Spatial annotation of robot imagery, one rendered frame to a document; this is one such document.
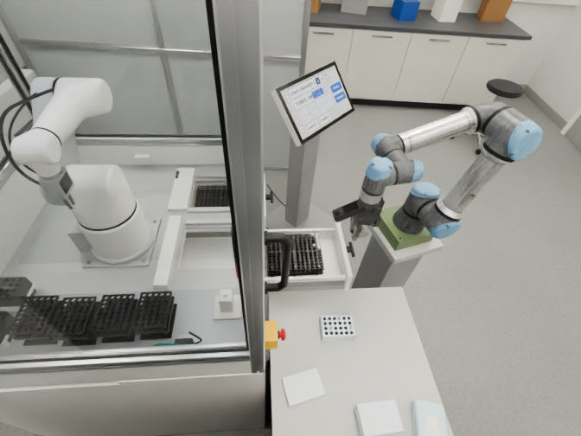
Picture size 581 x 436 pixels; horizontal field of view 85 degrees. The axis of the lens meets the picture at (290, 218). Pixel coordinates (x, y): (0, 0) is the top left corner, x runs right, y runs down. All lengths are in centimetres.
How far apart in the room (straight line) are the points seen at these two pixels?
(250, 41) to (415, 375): 122
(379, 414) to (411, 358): 26
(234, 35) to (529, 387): 242
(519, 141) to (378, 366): 89
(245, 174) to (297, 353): 96
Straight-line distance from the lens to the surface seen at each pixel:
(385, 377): 131
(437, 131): 125
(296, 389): 122
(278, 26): 251
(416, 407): 127
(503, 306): 272
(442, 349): 234
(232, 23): 31
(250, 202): 43
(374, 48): 401
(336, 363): 128
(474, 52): 439
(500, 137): 128
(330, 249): 142
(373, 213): 118
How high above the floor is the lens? 196
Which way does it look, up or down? 48 degrees down
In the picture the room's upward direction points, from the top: 5 degrees clockwise
